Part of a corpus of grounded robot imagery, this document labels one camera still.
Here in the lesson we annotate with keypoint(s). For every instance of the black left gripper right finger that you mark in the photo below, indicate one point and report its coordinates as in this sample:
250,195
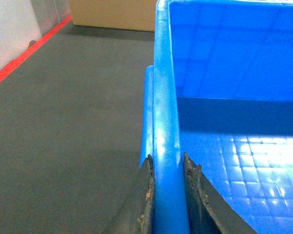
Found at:
208,212

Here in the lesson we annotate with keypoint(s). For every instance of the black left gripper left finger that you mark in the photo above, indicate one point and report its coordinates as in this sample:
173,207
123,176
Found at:
136,214

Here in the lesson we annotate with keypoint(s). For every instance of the large blue plastic crate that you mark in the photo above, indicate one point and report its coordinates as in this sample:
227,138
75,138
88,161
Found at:
221,90

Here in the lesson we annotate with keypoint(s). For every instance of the large cardboard box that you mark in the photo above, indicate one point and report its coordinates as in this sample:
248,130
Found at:
119,14

